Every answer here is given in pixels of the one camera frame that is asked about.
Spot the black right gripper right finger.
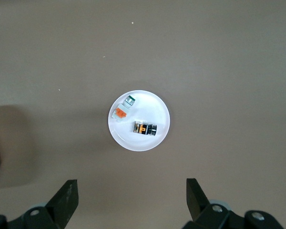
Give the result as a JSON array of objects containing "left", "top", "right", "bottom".
[{"left": 184, "top": 177, "right": 284, "bottom": 229}]

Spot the black and orange switch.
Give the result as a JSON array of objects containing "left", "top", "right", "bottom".
[{"left": 132, "top": 121, "right": 158, "bottom": 136}]

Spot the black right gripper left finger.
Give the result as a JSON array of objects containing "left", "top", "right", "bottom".
[{"left": 0, "top": 179, "right": 80, "bottom": 229}]

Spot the pink round plate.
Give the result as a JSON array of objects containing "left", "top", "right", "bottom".
[{"left": 108, "top": 90, "right": 171, "bottom": 152}]

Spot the small orange white component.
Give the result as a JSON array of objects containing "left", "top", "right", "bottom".
[{"left": 111, "top": 94, "right": 136, "bottom": 121}]

